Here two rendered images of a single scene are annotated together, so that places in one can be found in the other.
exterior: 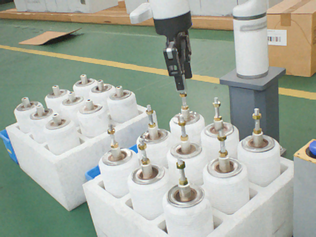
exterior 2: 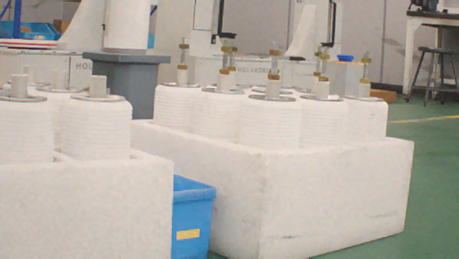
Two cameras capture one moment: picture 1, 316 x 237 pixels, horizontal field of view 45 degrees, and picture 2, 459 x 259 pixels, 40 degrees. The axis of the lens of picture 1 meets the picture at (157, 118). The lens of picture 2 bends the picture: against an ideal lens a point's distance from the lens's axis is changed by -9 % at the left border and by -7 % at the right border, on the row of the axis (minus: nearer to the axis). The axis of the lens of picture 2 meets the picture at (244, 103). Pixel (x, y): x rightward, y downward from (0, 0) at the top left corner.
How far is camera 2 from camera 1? 1.56 m
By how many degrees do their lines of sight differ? 93
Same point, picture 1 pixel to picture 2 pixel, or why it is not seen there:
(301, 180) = (350, 86)
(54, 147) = (125, 145)
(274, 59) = not seen: outside the picture
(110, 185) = (296, 136)
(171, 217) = (384, 113)
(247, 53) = (146, 17)
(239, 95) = (140, 76)
